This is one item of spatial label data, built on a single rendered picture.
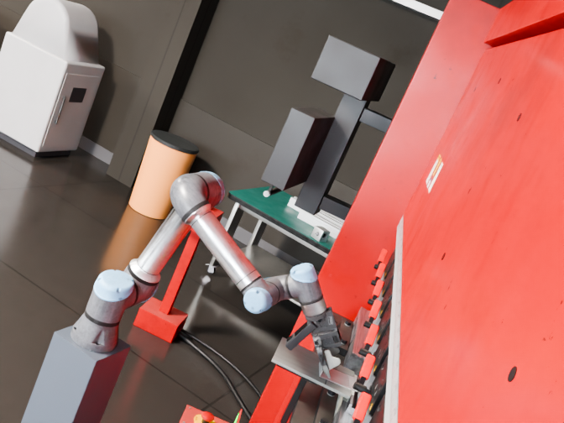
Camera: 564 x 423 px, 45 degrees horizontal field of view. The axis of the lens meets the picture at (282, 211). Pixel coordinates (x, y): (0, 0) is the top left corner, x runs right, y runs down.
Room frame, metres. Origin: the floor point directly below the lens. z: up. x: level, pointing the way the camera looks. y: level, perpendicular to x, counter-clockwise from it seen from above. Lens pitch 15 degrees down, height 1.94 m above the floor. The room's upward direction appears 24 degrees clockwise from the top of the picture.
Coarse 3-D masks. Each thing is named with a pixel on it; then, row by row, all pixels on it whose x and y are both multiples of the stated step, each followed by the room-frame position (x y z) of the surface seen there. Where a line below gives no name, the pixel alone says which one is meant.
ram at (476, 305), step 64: (512, 64) 1.89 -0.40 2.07; (448, 128) 2.73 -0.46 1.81; (512, 128) 1.42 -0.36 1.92; (448, 192) 1.85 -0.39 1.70; (512, 192) 1.13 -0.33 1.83; (448, 256) 1.39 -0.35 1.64; (512, 256) 0.94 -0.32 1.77; (448, 320) 1.10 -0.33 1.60; (512, 320) 0.79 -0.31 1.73; (448, 384) 0.90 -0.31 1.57; (512, 384) 0.68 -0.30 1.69
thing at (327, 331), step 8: (328, 312) 1.96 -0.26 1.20; (312, 320) 1.94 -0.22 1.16; (320, 320) 1.98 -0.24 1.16; (328, 320) 1.96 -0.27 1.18; (320, 328) 1.96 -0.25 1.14; (328, 328) 1.96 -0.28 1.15; (336, 328) 1.96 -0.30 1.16; (312, 336) 1.96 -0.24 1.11; (320, 336) 1.94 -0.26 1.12; (328, 336) 1.94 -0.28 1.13; (336, 336) 1.96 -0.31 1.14; (320, 344) 1.94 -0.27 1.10; (328, 344) 1.96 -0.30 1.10; (336, 344) 1.95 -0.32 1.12
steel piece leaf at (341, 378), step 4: (320, 364) 2.00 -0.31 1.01; (320, 368) 1.97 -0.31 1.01; (332, 368) 2.03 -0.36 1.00; (320, 372) 1.95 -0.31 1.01; (332, 372) 2.00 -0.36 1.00; (336, 372) 2.01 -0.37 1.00; (340, 372) 2.03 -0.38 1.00; (320, 376) 1.94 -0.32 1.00; (324, 376) 1.95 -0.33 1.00; (332, 376) 1.98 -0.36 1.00; (336, 376) 1.99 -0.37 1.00; (340, 376) 2.00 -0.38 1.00; (344, 376) 2.01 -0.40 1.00; (332, 380) 1.95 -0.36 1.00; (336, 380) 1.96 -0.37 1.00; (340, 380) 1.97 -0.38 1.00; (344, 380) 1.98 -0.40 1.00; (340, 384) 1.94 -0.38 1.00; (344, 384) 1.96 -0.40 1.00; (348, 384) 1.97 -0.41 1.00; (348, 388) 1.95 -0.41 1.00
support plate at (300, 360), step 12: (300, 348) 2.07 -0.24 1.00; (276, 360) 1.92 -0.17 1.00; (288, 360) 1.95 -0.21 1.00; (300, 360) 1.99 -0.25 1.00; (312, 360) 2.03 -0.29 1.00; (300, 372) 1.92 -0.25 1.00; (312, 372) 1.95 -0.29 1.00; (348, 372) 2.06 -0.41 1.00; (324, 384) 1.91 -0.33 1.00; (336, 384) 1.94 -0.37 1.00; (348, 396) 1.90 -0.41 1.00
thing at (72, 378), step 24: (48, 360) 1.92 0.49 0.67; (72, 360) 1.90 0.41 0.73; (96, 360) 1.88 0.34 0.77; (120, 360) 2.01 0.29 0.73; (48, 384) 1.91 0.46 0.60; (72, 384) 1.89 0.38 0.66; (96, 384) 1.92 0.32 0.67; (48, 408) 1.90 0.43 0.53; (72, 408) 1.88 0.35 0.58; (96, 408) 1.98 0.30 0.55
